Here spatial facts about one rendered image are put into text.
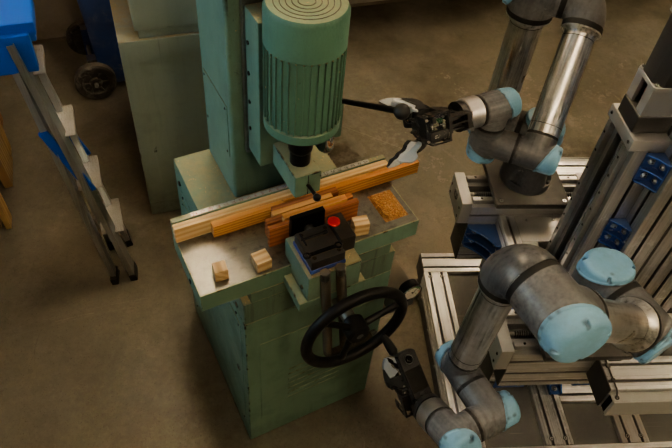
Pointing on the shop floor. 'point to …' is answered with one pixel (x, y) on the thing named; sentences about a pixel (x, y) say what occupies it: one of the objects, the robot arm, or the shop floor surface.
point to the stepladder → (61, 131)
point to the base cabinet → (281, 359)
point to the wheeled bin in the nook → (92, 21)
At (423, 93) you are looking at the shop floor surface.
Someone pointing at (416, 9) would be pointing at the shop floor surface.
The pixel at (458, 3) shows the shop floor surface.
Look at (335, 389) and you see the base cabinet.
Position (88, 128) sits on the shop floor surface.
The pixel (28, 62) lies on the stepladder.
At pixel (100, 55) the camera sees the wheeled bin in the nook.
